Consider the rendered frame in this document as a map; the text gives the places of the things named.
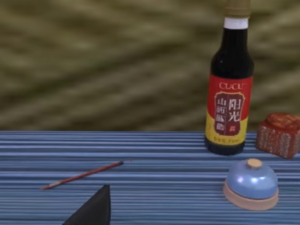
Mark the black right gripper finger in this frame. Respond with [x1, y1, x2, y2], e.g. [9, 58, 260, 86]
[62, 184, 111, 225]

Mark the dark soy sauce bottle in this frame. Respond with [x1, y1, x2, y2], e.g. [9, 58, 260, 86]
[204, 0, 255, 156]

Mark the blue service bell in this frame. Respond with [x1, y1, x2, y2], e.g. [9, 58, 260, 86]
[223, 158, 279, 210]

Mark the red calligraphy brush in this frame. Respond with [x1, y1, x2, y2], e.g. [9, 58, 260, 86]
[39, 159, 132, 190]

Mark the red carved stone seal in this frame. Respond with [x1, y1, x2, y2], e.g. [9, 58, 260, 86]
[255, 112, 300, 160]

